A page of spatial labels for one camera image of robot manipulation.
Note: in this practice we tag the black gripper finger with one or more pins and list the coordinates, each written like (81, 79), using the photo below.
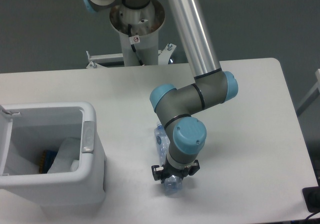
(160, 173)
(190, 170)

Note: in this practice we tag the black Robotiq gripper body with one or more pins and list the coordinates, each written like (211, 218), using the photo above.
(169, 170)

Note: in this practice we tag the clear crushed plastic bottle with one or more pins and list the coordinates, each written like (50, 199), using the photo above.
(173, 184)

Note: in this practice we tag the white plastic wrapper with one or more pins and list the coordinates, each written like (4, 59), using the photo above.
(67, 158)

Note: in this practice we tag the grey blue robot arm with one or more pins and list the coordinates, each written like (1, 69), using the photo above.
(174, 107)

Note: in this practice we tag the white trash can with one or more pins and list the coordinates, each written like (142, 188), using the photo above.
(26, 130)

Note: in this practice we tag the blue orange snack package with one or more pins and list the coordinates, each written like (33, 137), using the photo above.
(46, 161)

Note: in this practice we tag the black device at table edge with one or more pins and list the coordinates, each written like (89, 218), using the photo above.
(312, 198)

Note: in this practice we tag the white metal stand right edge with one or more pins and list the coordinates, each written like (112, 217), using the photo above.
(310, 96)

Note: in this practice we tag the white metal base frame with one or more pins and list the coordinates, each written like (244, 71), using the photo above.
(168, 55)

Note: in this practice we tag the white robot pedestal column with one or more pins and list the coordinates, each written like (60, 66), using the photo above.
(138, 31)

